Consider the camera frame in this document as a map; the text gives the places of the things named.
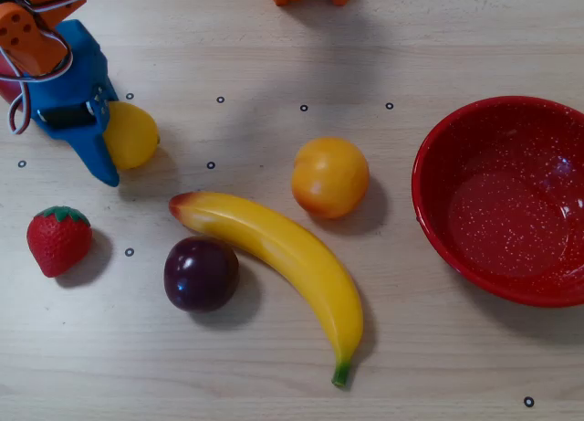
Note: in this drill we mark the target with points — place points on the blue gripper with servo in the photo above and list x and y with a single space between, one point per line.
75 128

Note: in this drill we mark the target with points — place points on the yellow plastic lemon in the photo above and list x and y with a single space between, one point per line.
134 135

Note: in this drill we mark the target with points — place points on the red speckled enamel bowl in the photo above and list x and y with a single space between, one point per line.
502 234

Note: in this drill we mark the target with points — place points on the red plastic strawberry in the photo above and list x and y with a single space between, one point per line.
57 243

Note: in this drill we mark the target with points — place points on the red plastic apple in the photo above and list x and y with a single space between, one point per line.
7 90

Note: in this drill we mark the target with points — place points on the dark purple plastic plum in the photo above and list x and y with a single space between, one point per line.
201 275

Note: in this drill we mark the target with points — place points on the yellow plastic banana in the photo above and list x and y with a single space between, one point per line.
292 256

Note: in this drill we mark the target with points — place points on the orange plastic peach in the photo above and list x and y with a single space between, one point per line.
329 178

